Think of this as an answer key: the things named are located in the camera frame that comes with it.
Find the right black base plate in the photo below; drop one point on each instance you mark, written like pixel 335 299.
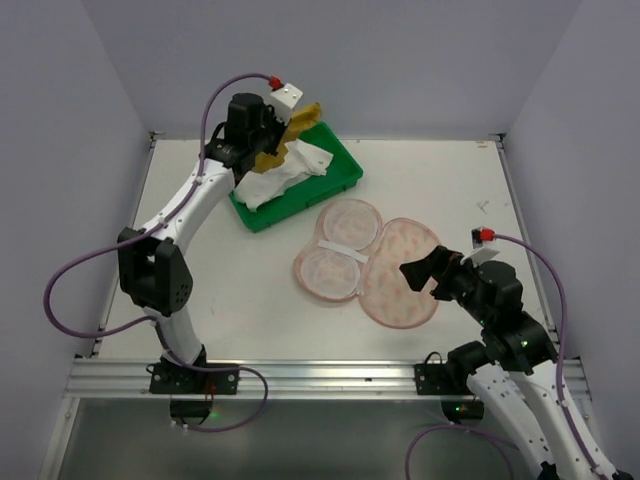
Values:
pixel 432 378

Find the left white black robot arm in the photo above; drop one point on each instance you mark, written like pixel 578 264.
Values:
pixel 152 269

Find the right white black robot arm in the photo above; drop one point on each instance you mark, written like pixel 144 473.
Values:
pixel 514 369

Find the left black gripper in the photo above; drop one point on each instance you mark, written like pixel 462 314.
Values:
pixel 270 141

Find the mustard yellow bra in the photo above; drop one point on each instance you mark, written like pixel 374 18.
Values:
pixel 301 120

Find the white bra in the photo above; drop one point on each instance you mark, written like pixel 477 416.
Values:
pixel 301 162

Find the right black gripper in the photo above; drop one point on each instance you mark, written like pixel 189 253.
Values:
pixel 445 275

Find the aluminium mounting rail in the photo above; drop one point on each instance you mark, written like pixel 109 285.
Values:
pixel 111 378

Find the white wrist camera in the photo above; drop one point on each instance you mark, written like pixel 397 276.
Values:
pixel 284 101
pixel 484 245

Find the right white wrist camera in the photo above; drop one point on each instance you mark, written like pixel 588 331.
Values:
pixel 484 245

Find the peach patterned mesh laundry bag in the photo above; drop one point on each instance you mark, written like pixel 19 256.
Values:
pixel 355 254

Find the green plastic tray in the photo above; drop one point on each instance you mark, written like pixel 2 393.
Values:
pixel 342 174

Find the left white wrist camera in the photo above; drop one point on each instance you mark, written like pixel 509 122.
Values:
pixel 284 101

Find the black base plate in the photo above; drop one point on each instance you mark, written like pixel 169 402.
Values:
pixel 171 379
pixel 432 378

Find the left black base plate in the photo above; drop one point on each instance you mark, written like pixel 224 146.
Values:
pixel 171 379

